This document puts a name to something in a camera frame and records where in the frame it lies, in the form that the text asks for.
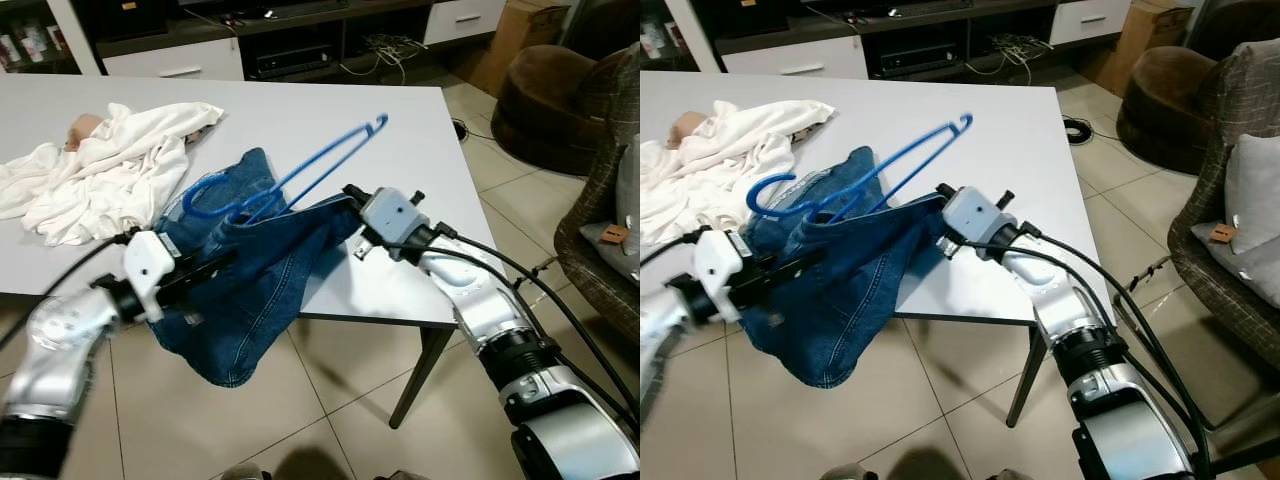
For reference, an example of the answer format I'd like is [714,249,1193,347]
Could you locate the white glass door cabinet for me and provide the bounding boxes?
[0,0,101,76]
[640,0,723,76]

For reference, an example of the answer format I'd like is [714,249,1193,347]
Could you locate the black media player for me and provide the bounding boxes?
[250,45,336,81]
[878,42,961,79]

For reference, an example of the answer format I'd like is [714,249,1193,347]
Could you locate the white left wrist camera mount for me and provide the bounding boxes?
[692,228,751,321]
[122,230,183,323]

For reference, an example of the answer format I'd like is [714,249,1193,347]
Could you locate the blue denim jeans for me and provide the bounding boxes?
[150,147,366,391]
[735,145,951,391]

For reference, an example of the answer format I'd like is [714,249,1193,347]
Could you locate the black tv stand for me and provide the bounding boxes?
[95,0,511,83]
[715,0,1136,81]

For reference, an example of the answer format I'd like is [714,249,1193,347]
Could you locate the pale tangled cable bundle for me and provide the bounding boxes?
[975,33,1061,86]
[340,33,431,86]

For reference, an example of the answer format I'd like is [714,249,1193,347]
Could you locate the white drawer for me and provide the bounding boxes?
[720,35,869,79]
[425,0,509,46]
[1048,0,1136,48]
[100,38,246,81]

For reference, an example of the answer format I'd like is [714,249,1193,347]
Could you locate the blue plastic hanger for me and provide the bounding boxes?
[745,113,974,221]
[180,113,389,223]

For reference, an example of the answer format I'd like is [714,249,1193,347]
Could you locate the black box yellow label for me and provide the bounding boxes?
[712,0,796,39]
[70,0,169,43]

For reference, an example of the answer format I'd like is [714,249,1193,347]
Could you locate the brown velvet pouf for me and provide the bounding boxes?
[490,45,626,179]
[1117,45,1251,176]

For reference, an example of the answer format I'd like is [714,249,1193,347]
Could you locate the brown cardboard box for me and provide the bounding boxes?
[455,0,571,99]
[1078,0,1196,98]

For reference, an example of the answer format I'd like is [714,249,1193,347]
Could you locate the brown wicker chair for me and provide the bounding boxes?
[553,45,641,346]
[1168,38,1280,371]

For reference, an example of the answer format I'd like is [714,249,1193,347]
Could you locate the baby doll head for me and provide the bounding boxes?
[65,113,105,153]
[668,112,709,151]

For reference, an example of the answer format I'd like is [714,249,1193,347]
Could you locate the white crumpled cloth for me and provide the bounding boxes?
[640,98,836,251]
[0,102,225,248]

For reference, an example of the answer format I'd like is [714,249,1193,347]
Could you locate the grey cushion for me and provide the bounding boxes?
[1195,133,1280,283]
[580,135,641,286]

